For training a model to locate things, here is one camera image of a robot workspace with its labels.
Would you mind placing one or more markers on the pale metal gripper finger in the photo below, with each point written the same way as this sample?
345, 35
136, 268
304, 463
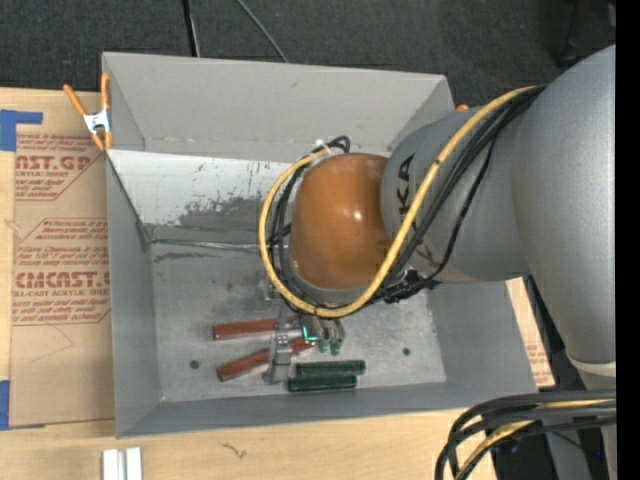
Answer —
281, 363
289, 324

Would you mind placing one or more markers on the red-brown flat block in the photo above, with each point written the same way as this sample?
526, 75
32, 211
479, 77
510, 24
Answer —
242, 365
242, 329

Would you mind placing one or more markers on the dark green flat block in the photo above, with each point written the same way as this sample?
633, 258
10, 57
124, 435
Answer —
322, 383
330, 367

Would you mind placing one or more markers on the grey metal bin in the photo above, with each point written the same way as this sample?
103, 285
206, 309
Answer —
200, 278

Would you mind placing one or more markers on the brown cardboard board red print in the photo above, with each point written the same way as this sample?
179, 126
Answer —
55, 358

